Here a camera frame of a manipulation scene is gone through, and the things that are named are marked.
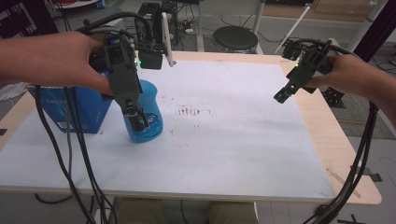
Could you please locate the thin grey cable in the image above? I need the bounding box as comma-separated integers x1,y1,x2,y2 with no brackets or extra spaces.
64,87,75,176

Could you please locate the black equipment box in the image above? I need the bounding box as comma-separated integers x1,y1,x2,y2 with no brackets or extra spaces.
135,2,179,45

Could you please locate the white bracket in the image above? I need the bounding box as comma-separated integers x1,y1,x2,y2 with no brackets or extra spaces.
160,11,177,68

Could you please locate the blue plastic cup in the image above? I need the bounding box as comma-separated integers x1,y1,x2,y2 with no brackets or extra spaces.
122,78,164,145

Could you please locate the thick black cable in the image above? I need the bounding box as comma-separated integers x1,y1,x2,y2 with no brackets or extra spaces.
78,11,155,45

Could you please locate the black floor tape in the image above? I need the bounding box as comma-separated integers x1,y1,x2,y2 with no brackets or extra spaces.
350,165,385,183

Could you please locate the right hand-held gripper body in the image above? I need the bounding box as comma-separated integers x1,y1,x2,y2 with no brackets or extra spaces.
281,38,341,95

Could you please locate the white table mat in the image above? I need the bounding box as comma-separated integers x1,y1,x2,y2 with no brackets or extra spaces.
0,58,336,201

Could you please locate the person's right hand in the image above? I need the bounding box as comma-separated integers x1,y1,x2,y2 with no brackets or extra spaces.
305,53,375,98

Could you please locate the blue cardboard box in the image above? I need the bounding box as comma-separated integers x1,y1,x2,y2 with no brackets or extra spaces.
27,72,114,134

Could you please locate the white rod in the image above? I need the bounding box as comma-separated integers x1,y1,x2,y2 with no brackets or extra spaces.
274,4,313,54

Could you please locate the black metal bracket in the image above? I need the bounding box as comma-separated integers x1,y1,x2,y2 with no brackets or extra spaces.
321,86,347,109

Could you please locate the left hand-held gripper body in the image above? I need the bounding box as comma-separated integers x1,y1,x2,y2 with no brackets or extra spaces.
88,35,164,117

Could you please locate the white cloth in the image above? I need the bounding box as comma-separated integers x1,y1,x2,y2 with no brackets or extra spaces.
0,81,30,103

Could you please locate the black round stool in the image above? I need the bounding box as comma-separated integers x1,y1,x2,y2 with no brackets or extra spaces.
211,25,260,54

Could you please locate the person's left hand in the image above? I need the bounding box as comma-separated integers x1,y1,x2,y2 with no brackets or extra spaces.
40,31,115,96

